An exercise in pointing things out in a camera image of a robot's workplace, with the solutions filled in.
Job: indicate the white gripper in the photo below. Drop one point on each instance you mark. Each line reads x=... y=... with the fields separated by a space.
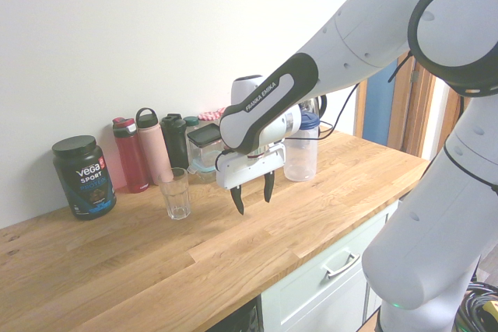
x=249 y=170

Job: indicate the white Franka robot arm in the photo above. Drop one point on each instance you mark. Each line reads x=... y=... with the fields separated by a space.
x=350 y=36

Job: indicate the pink water bottle black lid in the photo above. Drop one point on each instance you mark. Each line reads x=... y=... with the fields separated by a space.
x=153 y=149

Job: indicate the red water bottle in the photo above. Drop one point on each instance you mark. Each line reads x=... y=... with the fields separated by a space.
x=130 y=161

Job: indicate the glass food container teal lid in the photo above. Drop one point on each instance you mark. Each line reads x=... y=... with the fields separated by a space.
x=202 y=170

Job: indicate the square clear container black lid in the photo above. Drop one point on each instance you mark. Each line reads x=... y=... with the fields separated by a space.
x=204 y=137

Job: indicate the clear faceted drinking glass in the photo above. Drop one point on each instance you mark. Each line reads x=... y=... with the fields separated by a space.
x=175 y=196

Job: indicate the black shaker bottle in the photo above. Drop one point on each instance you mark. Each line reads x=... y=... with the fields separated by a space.
x=175 y=141

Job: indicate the clear jar green lid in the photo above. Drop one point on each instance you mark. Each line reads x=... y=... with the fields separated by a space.
x=191 y=121

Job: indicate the pale green cabinet drawer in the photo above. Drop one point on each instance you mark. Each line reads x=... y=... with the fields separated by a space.
x=311 y=301

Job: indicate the dark appliance under counter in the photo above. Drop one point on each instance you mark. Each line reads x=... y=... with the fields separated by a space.
x=241 y=320

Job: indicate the black Vega protein tub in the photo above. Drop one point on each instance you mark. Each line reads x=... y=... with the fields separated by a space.
x=83 y=184

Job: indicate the wooden door frame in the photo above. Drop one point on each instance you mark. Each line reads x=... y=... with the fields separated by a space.
x=404 y=114

